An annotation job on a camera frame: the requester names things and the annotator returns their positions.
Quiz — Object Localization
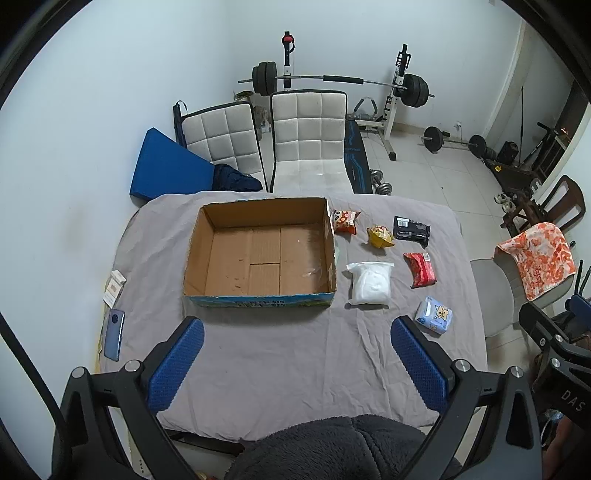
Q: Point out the blue smartphone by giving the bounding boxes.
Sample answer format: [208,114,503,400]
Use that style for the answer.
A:
[103,308,125,361]

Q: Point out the black folded strap item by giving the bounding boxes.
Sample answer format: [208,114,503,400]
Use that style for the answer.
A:
[173,100,189,149]

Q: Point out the blue black weight bench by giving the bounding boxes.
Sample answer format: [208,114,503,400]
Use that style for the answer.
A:
[344,119,374,195]

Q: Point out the short barbell with black plates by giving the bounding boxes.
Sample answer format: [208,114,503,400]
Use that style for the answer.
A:
[421,126,488,158]

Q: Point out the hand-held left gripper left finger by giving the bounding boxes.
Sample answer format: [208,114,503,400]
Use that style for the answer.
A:
[51,316,206,480]

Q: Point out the grey round chair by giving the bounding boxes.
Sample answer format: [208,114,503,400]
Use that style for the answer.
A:
[470,258,573,337]

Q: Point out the red packet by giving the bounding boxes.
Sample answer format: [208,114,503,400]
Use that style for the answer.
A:
[403,252,437,289]

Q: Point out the narrow white padded chair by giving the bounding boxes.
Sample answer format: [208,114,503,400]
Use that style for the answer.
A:
[182,102,266,192]

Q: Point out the wide white padded chair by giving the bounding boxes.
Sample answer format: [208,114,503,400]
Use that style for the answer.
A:
[268,90,354,193]

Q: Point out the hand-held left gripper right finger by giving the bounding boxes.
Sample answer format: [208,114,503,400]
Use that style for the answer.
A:
[390,315,541,480]

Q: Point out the chrome dumbbell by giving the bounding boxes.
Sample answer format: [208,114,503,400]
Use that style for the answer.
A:
[369,170,393,195]

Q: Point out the white barbell rack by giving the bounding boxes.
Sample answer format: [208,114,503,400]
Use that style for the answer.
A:
[281,31,411,162]

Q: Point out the orange floral towel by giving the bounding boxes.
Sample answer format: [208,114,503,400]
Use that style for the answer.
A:
[495,222,577,301]

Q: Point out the brown wooden chair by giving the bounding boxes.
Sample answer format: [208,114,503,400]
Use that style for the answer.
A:
[501,174,586,238]

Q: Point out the long barbell with black plates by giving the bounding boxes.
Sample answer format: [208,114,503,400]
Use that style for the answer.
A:
[238,61,435,109]

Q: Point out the dark blue bag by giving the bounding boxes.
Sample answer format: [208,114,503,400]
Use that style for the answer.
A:
[212,164,264,193]

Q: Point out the black packet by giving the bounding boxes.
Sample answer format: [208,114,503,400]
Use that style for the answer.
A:
[393,215,431,247]

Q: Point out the cardboard box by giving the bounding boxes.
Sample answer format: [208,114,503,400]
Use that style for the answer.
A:
[183,198,336,309]

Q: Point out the white soft bag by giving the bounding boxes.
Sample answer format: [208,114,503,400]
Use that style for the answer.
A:
[342,261,395,306]

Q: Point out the orange snack packet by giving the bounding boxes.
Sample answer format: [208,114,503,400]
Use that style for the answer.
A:
[332,209,362,235]

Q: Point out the grey tablecloth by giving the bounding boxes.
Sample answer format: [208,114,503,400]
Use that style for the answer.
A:
[95,191,489,441]

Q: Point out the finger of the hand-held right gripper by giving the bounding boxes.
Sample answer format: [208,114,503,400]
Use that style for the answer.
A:
[518,302,573,356]
[566,294,591,324]

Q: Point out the blue foam mat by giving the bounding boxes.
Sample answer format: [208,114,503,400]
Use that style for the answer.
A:
[129,128,218,201]

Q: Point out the yellow snack packet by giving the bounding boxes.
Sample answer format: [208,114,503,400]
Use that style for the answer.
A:
[367,224,396,250]

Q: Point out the light blue tissue pack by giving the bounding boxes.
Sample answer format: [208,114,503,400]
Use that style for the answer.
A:
[414,296,454,334]

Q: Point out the dark grey fleece clothing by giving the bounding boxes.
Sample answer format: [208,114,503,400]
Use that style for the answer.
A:
[224,414,462,480]

